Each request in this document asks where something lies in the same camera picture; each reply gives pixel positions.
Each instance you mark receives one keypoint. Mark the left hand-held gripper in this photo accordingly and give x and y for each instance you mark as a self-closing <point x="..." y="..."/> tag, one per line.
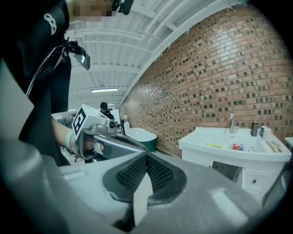
<point x="91" y="121"/>

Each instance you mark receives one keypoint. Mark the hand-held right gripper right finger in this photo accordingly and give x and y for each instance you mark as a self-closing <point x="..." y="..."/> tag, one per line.
<point x="206" y="201"/>

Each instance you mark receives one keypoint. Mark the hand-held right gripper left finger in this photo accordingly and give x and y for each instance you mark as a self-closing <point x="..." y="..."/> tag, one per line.
<point x="91" y="182"/>

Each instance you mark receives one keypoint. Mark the white cabinet door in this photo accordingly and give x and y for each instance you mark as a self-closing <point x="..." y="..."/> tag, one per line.
<point x="258" y="180"/>

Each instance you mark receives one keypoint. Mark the person's left forearm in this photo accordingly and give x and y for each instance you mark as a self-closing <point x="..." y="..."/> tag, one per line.
<point x="60" y="132"/>

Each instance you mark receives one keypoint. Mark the white sink vanity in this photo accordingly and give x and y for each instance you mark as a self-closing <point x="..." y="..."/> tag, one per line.
<point x="229" y="155"/>

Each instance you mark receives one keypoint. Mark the person's left hand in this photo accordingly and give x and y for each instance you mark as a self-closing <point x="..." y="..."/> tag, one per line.
<point x="90" y="144"/>

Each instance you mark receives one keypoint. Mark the white bathtub with green base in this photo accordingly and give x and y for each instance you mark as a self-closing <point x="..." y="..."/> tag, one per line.
<point x="140" y="137"/>

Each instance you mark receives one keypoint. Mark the black tripod stand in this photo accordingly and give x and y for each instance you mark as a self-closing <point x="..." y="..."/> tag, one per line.
<point x="124" y="125"/>

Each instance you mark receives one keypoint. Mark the white upright board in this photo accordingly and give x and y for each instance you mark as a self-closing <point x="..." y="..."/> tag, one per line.
<point x="115" y="116"/>

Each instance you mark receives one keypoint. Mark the yellow packet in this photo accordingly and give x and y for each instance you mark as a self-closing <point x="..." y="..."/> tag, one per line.
<point x="214" y="145"/>

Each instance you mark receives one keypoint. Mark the long ceiling lamp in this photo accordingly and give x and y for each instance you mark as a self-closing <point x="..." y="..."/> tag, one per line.
<point x="104" y="90"/>

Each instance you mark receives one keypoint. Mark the red packet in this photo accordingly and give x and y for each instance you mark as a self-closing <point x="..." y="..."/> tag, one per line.
<point x="237" y="146"/>

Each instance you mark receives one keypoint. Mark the chrome faucet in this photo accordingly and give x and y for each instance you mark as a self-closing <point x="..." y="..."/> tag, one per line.
<point x="232" y="124"/>

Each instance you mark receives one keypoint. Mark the black soap bottle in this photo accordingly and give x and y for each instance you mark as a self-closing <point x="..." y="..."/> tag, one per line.
<point x="254" y="129"/>

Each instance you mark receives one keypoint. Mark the beige brush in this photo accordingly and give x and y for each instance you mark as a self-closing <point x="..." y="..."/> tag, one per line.
<point x="274" y="146"/>

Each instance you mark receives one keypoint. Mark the white mug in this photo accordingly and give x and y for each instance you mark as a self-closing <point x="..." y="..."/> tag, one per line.
<point x="265" y="133"/>

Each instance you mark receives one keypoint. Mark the black chest clip device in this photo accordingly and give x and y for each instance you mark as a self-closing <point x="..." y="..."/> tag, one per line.
<point x="79" y="53"/>

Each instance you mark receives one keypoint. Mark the person's black jacket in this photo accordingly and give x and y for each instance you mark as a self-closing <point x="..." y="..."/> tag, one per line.
<point x="39" y="57"/>

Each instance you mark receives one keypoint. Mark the black head-worn camera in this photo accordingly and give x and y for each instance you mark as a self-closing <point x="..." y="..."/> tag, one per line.
<point x="124" y="5"/>

